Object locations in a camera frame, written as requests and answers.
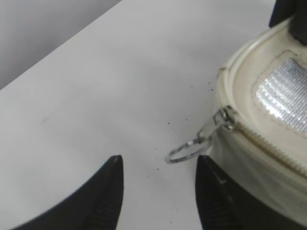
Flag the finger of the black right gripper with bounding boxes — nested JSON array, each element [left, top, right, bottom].
[[269, 0, 307, 45]]

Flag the silver zipper pull ring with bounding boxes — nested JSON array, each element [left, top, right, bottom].
[[165, 106, 237, 164]]

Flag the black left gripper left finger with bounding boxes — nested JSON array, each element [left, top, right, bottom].
[[17, 155, 124, 230]]

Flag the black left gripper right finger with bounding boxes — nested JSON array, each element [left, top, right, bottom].
[[195, 156, 297, 230]]

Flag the cream fabric zipper bag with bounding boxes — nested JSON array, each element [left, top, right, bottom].
[[211, 20, 307, 228]]

